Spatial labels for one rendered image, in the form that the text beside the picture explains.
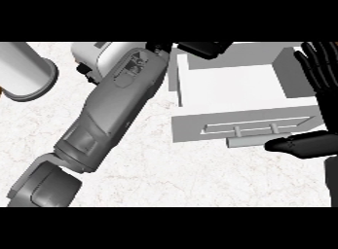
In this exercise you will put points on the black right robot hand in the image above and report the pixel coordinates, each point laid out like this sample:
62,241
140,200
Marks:
331,97

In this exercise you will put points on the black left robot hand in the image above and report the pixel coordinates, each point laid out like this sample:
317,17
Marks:
204,48

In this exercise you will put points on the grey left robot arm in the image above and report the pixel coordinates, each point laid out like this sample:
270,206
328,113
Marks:
106,107

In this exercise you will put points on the white open drawer box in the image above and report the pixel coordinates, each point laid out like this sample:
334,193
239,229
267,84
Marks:
233,87

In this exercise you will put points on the white cylindrical canister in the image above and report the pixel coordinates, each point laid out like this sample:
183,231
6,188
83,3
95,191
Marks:
12,68

